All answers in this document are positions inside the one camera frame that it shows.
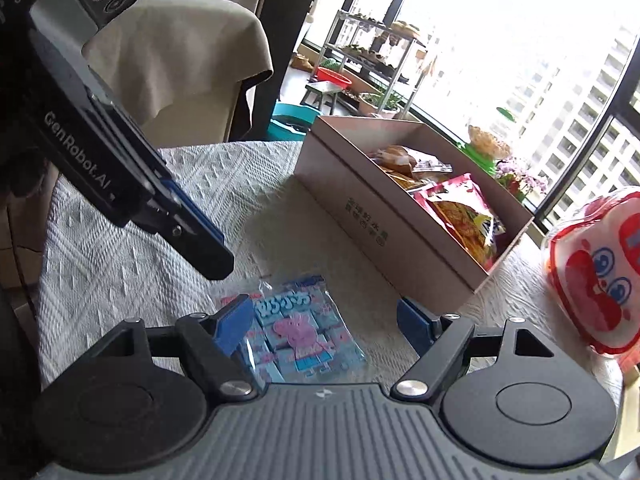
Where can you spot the wooden bench stool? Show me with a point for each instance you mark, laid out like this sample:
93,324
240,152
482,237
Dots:
321,94

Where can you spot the green candy dispenser globe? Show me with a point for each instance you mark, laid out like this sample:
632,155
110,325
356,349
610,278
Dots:
491,138

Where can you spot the pink cardboard box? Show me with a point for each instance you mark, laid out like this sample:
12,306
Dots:
415,254

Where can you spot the red plastic basin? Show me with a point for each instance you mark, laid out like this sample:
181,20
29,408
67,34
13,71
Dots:
325,74

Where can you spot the red spicy strip snack bag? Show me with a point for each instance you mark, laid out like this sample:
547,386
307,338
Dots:
461,208

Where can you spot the metal shoe rack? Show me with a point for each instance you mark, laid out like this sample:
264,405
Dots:
376,57

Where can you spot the pink orchid flower pot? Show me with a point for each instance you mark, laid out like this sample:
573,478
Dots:
515,176

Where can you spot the blue plastic basin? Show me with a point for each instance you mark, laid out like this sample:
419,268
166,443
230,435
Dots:
290,122

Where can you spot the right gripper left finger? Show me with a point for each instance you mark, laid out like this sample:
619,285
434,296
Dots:
205,345

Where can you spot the beige covered chair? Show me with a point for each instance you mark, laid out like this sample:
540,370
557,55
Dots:
183,68

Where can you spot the blue pig cartoon snack packet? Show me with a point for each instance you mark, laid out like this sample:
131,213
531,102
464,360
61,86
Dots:
299,336

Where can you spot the brown bread packet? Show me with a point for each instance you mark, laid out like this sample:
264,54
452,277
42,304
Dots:
409,162

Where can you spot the white textured tablecloth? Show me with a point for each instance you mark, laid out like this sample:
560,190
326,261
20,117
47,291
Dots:
95,275

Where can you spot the red rabbit face snack bag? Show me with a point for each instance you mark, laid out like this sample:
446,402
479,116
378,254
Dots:
593,270

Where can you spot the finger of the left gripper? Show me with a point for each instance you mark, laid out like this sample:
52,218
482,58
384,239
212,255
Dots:
187,237

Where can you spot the potted green plant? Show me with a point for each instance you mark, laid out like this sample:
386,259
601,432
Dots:
376,103

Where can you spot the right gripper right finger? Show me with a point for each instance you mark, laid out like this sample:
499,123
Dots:
445,345

